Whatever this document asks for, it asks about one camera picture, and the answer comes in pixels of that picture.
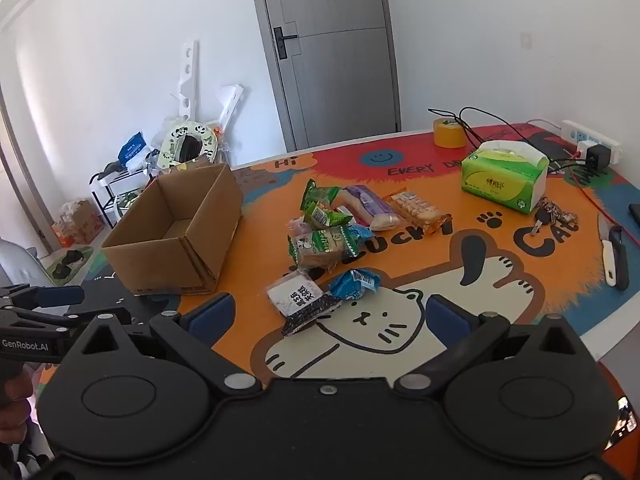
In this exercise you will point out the small blue snack packet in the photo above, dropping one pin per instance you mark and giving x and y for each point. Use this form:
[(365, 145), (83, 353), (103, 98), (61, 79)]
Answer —
[(361, 237)]

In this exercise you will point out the green white-label snack packet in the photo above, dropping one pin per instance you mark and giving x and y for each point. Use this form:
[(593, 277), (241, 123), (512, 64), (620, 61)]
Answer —
[(325, 217)]

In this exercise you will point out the yellow tape roll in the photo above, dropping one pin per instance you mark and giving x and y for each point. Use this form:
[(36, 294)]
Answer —
[(449, 134)]

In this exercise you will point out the cat printed table mat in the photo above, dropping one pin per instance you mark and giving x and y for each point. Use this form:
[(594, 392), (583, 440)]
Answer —
[(400, 270)]

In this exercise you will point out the black charger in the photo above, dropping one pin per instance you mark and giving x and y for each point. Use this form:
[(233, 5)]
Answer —
[(597, 157)]

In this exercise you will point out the white power strip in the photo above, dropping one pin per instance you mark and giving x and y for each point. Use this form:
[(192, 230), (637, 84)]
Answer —
[(595, 135)]

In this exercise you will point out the black shoe rack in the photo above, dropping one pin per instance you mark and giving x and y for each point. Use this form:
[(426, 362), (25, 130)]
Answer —
[(107, 180)]

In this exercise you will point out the bunch of keys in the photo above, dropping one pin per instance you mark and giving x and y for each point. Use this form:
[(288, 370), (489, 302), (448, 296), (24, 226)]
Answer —
[(555, 217)]

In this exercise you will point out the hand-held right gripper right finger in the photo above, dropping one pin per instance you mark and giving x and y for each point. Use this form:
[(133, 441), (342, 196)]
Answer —
[(447, 319)]

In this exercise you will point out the orange biscuit packet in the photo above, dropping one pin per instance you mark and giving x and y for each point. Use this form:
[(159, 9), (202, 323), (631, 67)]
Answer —
[(415, 210)]

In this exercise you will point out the white plug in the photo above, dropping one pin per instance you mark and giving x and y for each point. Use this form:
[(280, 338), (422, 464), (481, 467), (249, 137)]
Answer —
[(582, 149)]

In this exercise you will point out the brown printed carton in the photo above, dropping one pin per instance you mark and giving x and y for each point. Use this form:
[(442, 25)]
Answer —
[(192, 162)]

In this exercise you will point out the black knife sheath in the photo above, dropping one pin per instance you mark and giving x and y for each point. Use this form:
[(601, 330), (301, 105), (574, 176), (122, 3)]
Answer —
[(620, 260)]

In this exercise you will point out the white plank with holes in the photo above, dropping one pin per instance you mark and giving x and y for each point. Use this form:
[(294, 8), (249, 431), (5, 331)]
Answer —
[(187, 75)]

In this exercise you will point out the white bracket frame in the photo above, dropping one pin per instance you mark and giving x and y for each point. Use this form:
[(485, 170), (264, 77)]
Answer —
[(231, 102)]

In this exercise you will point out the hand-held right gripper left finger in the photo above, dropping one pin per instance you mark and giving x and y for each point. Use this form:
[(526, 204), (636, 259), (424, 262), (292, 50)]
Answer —
[(214, 316)]

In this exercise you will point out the green tissue box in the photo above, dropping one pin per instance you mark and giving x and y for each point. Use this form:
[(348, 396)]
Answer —
[(500, 180)]

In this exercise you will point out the panda print toilet seat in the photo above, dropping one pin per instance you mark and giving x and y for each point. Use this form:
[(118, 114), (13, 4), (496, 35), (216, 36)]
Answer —
[(172, 147)]

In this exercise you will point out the purple bread packet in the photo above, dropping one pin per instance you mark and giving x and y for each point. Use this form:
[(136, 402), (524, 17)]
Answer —
[(367, 202)]

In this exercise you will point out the orange cardboard carton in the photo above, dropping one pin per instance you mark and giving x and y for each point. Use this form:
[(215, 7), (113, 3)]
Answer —
[(80, 222)]

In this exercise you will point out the grey door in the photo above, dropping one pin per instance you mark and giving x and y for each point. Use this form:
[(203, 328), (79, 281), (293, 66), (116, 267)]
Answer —
[(330, 60)]

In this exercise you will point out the green bread packet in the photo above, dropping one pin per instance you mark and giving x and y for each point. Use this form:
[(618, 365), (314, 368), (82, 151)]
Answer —
[(320, 247)]

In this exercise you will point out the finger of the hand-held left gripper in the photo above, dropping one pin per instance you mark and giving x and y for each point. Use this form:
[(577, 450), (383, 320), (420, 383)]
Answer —
[(45, 321), (60, 296)]

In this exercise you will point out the blue plastic bag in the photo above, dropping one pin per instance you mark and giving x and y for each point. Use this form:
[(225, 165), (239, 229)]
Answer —
[(132, 150)]

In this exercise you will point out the green floor mat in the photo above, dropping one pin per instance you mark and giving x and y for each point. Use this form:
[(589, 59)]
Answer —
[(90, 255)]

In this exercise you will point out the black and white snack packet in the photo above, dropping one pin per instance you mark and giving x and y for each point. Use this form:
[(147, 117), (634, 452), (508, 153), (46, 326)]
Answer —
[(300, 300)]

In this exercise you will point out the grey chair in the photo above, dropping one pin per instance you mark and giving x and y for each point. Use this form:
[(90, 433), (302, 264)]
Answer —
[(17, 260)]

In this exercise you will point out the person's left hand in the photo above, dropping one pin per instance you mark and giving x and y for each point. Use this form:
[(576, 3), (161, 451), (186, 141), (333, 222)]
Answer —
[(12, 417)]

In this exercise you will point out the black slippers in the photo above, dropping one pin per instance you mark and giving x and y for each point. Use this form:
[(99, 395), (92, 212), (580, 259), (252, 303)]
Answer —
[(70, 262)]

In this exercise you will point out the brown cardboard box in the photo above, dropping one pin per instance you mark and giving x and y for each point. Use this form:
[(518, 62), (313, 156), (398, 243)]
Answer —
[(150, 260)]

